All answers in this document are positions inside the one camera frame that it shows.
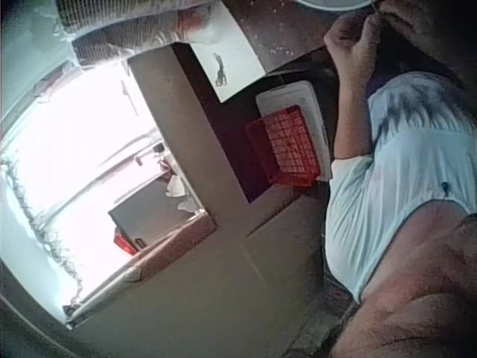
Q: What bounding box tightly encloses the person's left hand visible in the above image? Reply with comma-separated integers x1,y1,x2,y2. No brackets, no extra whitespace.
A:
323,14,385,72

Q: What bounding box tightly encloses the white bowl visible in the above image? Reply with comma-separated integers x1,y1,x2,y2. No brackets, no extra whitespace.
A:
296,0,373,10

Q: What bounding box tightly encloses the dark grey box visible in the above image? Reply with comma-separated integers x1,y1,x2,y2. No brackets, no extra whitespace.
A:
107,192,206,254

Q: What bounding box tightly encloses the white paper with dark figure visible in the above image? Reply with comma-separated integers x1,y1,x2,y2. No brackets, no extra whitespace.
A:
188,5,266,104

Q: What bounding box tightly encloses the red and white plastic bag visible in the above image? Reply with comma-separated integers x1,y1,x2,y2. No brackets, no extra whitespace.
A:
174,5,227,44

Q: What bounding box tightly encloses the person's right hand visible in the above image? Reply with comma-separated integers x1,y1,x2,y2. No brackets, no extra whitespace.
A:
378,0,422,26

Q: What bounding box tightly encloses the white plastic storage container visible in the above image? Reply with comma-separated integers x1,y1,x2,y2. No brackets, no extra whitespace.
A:
255,80,332,182

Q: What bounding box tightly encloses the small black fitting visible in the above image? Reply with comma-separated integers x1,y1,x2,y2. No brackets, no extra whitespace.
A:
136,142,167,167

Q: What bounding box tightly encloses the white lace curtain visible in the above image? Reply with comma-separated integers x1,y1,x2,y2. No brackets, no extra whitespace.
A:
0,148,89,303

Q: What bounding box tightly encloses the red packet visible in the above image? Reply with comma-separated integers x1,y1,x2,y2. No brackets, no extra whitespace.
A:
113,227,140,257

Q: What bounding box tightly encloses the red plastic crate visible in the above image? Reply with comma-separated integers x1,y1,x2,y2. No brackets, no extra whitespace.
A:
244,104,322,188

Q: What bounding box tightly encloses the woven straw mat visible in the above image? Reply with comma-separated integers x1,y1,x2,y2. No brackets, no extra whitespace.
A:
55,0,195,70

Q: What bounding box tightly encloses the white crumpled cloth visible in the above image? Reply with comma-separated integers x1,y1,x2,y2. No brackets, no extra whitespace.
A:
165,174,198,214

